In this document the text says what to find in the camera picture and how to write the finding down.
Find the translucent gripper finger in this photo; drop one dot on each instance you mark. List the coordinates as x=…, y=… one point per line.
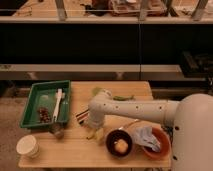
x=100, y=135
x=91, y=134

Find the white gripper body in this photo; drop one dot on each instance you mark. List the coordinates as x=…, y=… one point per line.
x=96, y=120

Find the yellow banana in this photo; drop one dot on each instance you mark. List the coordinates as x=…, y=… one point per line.
x=95, y=134

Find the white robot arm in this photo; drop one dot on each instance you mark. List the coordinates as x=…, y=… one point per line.
x=191, y=119

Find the small dark metal cup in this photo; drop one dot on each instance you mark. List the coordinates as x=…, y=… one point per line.
x=57, y=130

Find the white paper cup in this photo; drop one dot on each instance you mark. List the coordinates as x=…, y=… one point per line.
x=28, y=146

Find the striped black white object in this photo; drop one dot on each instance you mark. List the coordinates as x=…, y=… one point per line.
x=81, y=117

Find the dark brown bowl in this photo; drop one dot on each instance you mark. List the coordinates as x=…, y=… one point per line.
x=114, y=136

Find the yellow round fruit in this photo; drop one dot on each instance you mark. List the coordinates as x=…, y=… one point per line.
x=121, y=146

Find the light green round object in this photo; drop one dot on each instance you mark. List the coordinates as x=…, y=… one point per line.
x=96, y=90

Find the green pepper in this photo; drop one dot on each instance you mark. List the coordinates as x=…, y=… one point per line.
x=121, y=98

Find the metal spoon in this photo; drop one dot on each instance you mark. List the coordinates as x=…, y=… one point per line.
x=129, y=124

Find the crumpled grey cloth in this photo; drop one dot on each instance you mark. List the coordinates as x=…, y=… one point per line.
x=144, y=136

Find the white brush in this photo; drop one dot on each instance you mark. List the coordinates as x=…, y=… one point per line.
x=59, y=96

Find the red grapes bunch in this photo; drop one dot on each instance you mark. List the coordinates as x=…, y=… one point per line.
x=43, y=115

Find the green plastic tray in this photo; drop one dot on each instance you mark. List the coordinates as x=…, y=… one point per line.
x=44, y=95

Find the orange bowl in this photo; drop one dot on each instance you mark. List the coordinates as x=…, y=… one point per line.
x=164, y=145

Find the black box on shelf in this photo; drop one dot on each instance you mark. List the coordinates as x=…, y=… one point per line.
x=196, y=66

